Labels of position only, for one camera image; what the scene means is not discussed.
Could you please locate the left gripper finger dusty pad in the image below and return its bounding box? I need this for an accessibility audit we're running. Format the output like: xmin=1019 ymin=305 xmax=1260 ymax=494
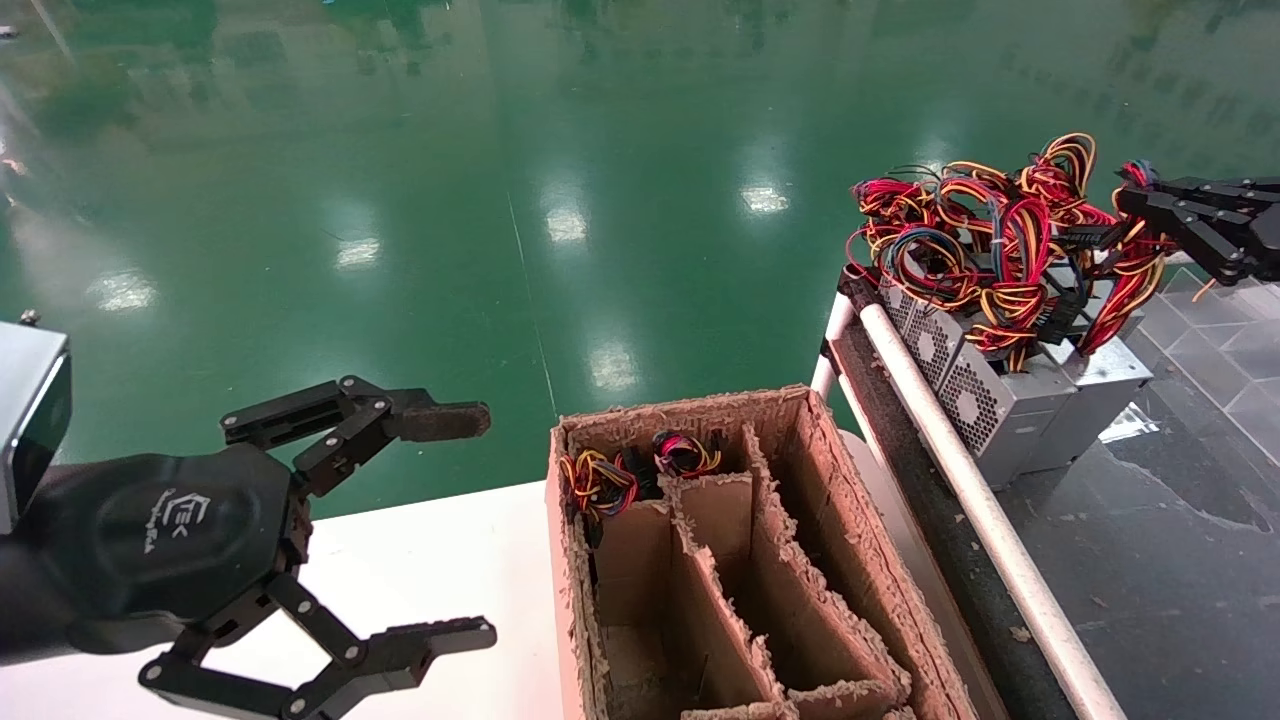
xmin=220 ymin=376 xmax=493 ymax=499

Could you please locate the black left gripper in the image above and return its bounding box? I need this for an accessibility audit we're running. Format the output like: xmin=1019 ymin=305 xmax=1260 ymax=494
xmin=25 ymin=445 xmax=498 ymax=720

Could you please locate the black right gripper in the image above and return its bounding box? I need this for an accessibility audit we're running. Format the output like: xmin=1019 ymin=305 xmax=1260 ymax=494
xmin=1115 ymin=177 xmax=1280 ymax=287

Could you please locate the red yellow wire harness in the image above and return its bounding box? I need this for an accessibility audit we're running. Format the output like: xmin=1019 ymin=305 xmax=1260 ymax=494
xmin=1075 ymin=160 xmax=1173 ymax=358

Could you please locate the clear plastic grid tray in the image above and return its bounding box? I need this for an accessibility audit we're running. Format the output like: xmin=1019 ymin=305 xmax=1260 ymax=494
xmin=1140 ymin=270 xmax=1280 ymax=401

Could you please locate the short cardboard divider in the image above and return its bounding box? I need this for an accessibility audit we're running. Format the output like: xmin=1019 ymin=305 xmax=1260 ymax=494
xmin=660 ymin=470 xmax=796 ymax=720

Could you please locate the silver mesh power supply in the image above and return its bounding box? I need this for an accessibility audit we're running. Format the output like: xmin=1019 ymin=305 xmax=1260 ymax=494
xmin=940 ymin=345 xmax=1081 ymax=488
xmin=882 ymin=283 xmax=966 ymax=379

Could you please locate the long cardboard divider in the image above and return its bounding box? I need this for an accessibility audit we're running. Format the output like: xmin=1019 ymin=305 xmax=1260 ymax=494
xmin=745 ymin=425 xmax=915 ymax=717

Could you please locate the worn brown cardboard box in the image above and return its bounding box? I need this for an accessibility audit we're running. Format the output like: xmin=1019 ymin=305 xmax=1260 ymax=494
xmin=545 ymin=385 xmax=983 ymax=720

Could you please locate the red yellow wire bundle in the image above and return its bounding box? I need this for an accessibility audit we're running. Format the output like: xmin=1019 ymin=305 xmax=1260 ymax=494
xmin=650 ymin=430 xmax=723 ymax=481
xmin=558 ymin=450 xmax=641 ymax=521

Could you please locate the tangled red orange wire harness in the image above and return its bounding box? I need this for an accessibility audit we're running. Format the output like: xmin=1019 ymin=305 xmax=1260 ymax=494
xmin=965 ymin=133 xmax=1117 ymax=373

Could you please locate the tangled red blue wire harness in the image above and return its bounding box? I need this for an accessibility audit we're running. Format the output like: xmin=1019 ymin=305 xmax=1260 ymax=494
xmin=848 ymin=160 xmax=1006 ymax=313

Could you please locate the short white rail pipe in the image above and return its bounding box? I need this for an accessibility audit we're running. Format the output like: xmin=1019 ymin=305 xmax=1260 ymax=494
xmin=812 ymin=293 xmax=857 ymax=401

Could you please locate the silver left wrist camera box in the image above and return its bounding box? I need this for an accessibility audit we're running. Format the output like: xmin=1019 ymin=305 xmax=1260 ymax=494
xmin=0 ymin=320 xmax=73 ymax=536

